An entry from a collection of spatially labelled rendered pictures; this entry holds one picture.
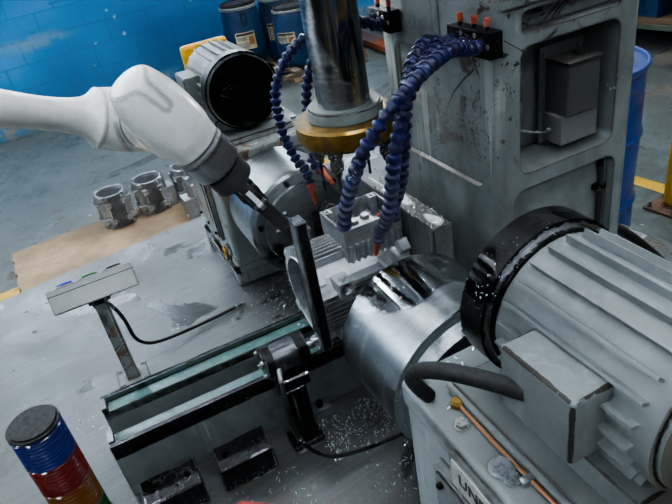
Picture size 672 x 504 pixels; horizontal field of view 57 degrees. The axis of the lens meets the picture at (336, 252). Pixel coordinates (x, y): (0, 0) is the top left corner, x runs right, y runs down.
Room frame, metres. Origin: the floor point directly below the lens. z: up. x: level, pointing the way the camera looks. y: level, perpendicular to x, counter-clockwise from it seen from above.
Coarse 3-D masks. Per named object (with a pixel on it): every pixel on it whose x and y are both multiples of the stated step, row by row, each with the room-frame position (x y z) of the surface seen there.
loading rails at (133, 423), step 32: (288, 320) 1.01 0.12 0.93; (224, 352) 0.96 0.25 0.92; (320, 352) 0.89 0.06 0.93; (160, 384) 0.90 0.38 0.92; (192, 384) 0.91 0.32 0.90; (224, 384) 0.92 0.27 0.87; (256, 384) 0.85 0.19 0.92; (320, 384) 0.89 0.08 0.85; (352, 384) 0.91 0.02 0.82; (128, 416) 0.86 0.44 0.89; (160, 416) 0.82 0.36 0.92; (192, 416) 0.80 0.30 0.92; (224, 416) 0.82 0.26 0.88; (256, 416) 0.84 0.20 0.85; (320, 416) 0.85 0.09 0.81; (128, 448) 0.76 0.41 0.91; (160, 448) 0.78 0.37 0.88; (192, 448) 0.80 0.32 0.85; (128, 480) 0.75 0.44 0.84
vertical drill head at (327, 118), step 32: (320, 0) 0.97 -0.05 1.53; (352, 0) 0.99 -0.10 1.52; (320, 32) 0.98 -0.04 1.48; (352, 32) 0.98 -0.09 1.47; (320, 64) 0.98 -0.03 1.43; (352, 64) 0.97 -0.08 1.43; (320, 96) 0.99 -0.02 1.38; (352, 96) 0.97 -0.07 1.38; (320, 128) 0.97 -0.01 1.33; (352, 128) 0.94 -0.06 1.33; (320, 160) 1.03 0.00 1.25
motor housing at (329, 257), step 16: (320, 240) 1.00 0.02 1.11; (320, 256) 0.95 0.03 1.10; (336, 256) 0.95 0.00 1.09; (368, 256) 0.96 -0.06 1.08; (400, 256) 0.97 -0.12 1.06; (288, 272) 1.03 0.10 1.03; (336, 272) 0.93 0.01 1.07; (352, 272) 0.93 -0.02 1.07; (368, 272) 0.93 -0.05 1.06; (304, 304) 1.01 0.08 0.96; (336, 304) 0.89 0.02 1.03; (352, 304) 0.90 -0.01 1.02; (336, 320) 0.89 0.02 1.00
